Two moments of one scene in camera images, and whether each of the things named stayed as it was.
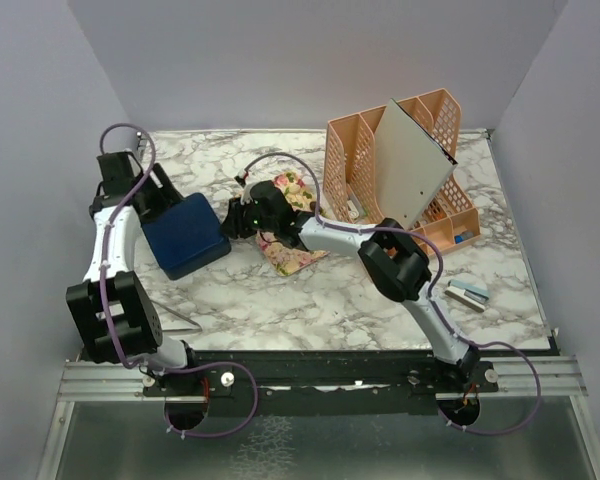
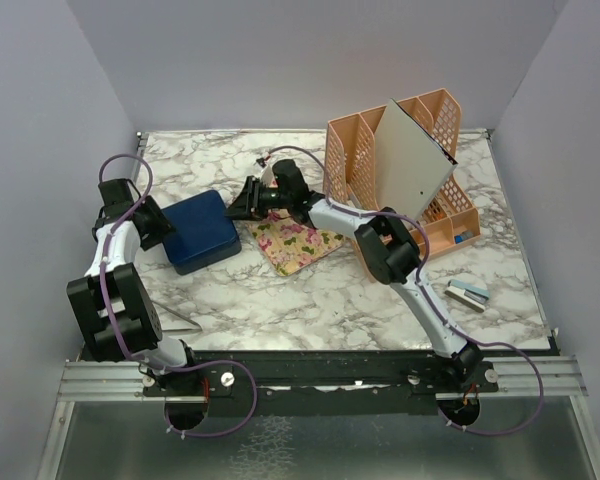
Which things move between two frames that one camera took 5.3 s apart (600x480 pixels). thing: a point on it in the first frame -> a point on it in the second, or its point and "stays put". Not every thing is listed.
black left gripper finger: [158, 192] -> [151, 223]
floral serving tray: [289, 258] stays put
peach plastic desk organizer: [352, 180] stays put
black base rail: [318, 383] stays put
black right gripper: [235, 223] -> [245, 206]
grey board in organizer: [412, 165] stays put
